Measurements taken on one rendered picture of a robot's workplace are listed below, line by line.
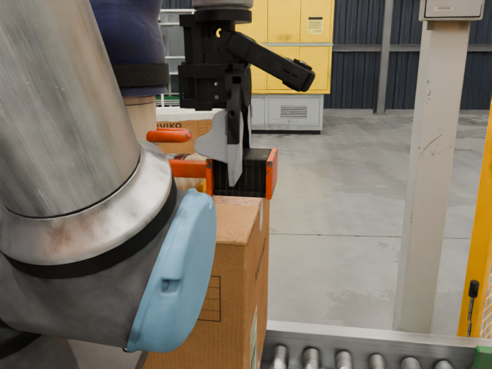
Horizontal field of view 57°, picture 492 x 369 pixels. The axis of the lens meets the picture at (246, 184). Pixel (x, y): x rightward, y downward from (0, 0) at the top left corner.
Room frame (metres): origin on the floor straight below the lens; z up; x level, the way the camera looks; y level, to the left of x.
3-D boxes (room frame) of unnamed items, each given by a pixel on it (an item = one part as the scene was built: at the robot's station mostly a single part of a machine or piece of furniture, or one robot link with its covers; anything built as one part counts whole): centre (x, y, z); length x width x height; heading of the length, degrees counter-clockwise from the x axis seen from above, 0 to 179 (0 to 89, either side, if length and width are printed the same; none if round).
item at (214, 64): (0.59, 0.03, 1.34); 0.09 x 0.08 x 0.12; 82
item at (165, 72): (0.88, 0.26, 1.32); 0.23 x 0.23 x 0.04
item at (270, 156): (0.59, 0.00, 1.20); 0.09 x 0.08 x 0.05; 172
